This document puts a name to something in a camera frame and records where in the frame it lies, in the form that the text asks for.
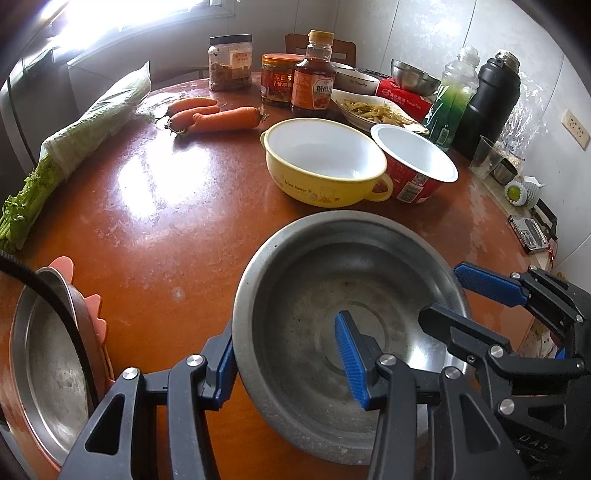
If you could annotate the large steel bowl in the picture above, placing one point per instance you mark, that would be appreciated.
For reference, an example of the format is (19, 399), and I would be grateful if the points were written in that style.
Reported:
(283, 322)

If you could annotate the carrot nearest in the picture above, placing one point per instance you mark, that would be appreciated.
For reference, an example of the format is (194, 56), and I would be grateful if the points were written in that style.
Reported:
(241, 118)

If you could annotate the red chili sauce jar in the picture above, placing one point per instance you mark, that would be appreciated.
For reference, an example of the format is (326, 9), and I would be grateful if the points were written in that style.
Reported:
(276, 82)

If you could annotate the white ceramic bowl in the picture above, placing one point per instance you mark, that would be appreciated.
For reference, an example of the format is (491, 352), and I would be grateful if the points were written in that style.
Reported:
(356, 82)

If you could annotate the red tissue box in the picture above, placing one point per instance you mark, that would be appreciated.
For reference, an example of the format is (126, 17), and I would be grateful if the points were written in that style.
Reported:
(413, 104)

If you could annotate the steel pan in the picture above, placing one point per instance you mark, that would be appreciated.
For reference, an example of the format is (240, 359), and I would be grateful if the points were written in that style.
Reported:
(47, 371)

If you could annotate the red instant noodle bowl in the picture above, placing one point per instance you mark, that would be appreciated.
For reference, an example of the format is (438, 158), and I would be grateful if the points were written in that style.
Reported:
(417, 167)

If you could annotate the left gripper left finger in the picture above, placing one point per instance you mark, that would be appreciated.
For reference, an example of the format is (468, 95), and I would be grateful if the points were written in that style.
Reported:
(119, 439)

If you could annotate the small steel cup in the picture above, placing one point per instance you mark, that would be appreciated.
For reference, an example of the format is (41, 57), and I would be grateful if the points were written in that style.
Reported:
(505, 172)

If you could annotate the yellow enamel bowl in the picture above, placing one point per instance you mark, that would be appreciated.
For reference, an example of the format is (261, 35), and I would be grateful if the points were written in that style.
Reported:
(326, 164)

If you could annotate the small steel bowl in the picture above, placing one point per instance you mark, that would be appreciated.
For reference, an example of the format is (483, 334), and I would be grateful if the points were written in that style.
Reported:
(412, 79)

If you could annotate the fruit in foam net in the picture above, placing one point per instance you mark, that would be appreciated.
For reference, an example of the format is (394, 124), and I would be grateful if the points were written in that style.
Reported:
(516, 193)

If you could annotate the clear plastic cup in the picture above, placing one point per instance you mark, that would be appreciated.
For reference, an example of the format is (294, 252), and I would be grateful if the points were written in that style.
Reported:
(486, 158)

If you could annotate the white dish with noodles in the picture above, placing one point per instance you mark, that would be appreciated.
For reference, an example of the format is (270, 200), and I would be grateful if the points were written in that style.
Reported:
(365, 111)

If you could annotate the bagged celery bunch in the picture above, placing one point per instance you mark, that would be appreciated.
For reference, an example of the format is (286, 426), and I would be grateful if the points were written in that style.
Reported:
(63, 152)

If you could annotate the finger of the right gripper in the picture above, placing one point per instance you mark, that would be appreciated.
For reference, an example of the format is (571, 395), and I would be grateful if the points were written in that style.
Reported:
(464, 337)
(556, 303)

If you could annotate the pink bear plastic plate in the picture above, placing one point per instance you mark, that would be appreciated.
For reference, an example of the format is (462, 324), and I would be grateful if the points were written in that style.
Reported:
(92, 329)

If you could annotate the carrot farthest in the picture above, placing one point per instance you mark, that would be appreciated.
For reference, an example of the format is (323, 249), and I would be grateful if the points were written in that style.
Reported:
(187, 104)

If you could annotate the carrot middle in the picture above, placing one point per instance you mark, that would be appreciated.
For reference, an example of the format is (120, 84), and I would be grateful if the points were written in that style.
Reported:
(182, 120)

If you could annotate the green drink plastic bottle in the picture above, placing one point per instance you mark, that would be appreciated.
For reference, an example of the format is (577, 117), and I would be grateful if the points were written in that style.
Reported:
(458, 85)

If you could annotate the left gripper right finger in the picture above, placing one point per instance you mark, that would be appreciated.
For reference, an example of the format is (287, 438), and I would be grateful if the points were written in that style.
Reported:
(466, 440)

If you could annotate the carrot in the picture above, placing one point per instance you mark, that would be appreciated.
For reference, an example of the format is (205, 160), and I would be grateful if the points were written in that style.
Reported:
(241, 118)
(187, 104)
(182, 120)

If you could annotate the clear pickle jar black lid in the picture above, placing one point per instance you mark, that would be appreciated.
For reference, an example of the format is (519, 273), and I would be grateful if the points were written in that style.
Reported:
(230, 62)

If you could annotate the black thermos flask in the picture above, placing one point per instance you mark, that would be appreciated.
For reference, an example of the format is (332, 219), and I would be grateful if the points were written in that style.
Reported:
(492, 104)

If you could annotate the brown sauce bottle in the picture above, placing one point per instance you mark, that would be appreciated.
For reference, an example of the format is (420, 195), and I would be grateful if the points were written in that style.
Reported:
(314, 77)

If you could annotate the grey refrigerator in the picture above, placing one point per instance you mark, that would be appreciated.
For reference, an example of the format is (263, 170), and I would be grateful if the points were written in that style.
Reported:
(37, 100)

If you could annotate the wall socket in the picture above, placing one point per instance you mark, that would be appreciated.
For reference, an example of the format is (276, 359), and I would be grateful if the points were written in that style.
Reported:
(576, 129)

